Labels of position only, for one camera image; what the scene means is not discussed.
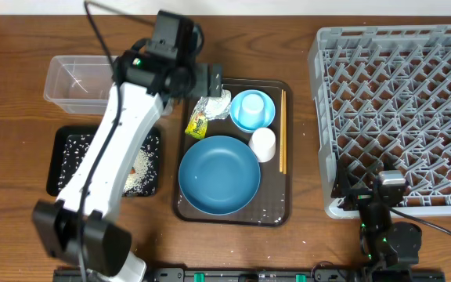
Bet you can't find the dark brown serving tray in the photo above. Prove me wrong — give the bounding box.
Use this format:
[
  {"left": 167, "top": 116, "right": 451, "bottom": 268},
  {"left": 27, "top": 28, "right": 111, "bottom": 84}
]
[{"left": 172, "top": 78, "right": 293, "bottom": 226}]

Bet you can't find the dark blue plate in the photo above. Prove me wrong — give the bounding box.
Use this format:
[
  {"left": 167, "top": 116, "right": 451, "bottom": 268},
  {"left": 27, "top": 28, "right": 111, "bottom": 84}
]
[{"left": 178, "top": 136, "right": 262, "bottom": 215}]

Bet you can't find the light blue bowl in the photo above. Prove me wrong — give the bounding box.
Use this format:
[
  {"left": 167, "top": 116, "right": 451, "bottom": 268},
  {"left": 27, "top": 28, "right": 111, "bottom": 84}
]
[{"left": 229, "top": 89, "right": 276, "bottom": 133}]

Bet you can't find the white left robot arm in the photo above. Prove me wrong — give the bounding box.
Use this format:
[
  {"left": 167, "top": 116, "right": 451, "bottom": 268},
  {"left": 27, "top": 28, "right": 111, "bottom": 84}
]
[{"left": 32, "top": 38, "right": 222, "bottom": 281}]

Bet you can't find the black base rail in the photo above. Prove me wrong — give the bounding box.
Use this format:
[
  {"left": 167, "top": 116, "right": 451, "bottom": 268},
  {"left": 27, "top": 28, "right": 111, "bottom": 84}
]
[{"left": 52, "top": 268, "right": 446, "bottom": 282}]

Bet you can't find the grey dishwasher rack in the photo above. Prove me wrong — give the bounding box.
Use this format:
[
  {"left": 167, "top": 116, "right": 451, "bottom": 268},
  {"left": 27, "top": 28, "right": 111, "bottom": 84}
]
[{"left": 308, "top": 24, "right": 451, "bottom": 219}]

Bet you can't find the wooden chopstick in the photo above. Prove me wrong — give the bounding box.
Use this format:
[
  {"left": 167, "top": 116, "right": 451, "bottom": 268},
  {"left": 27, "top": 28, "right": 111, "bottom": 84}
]
[
  {"left": 280, "top": 89, "right": 285, "bottom": 174},
  {"left": 282, "top": 90, "right": 287, "bottom": 175}
]

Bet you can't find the yellow snack wrapper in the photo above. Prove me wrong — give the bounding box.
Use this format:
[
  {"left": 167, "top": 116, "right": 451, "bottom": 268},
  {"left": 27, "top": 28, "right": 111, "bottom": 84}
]
[{"left": 185, "top": 112, "right": 208, "bottom": 139}]

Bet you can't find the light blue cup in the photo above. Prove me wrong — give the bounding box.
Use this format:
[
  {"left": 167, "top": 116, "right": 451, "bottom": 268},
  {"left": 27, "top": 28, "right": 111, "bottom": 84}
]
[{"left": 238, "top": 94, "right": 265, "bottom": 128}]

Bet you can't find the black waste tray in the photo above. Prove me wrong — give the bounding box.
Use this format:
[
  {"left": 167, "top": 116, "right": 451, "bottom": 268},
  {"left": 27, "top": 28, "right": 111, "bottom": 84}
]
[{"left": 46, "top": 125, "right": 161, "bottom": 197}]

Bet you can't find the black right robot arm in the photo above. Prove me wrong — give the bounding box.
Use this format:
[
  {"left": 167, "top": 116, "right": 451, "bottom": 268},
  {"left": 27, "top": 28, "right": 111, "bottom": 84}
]
[{"left": 332, "top": 161, "right": 422, "bottom": 281}]

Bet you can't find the pink white cup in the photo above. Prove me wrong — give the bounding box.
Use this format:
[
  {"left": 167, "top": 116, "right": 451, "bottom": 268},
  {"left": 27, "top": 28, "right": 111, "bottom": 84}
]
[{"left": 248, "top": 128, "right": 276, "bottom": 163}]

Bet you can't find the clear plastic bin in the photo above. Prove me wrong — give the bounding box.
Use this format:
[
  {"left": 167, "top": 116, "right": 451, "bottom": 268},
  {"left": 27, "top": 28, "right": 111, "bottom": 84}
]
[{"left": 44, "top": 56, "right": 113, "bottom": 116}]

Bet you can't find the pile of white rice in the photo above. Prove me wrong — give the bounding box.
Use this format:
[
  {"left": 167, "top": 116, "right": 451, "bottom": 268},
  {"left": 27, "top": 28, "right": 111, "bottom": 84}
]
[{"left": 59, "top": 135, "right": 160, "bottom": 196}]

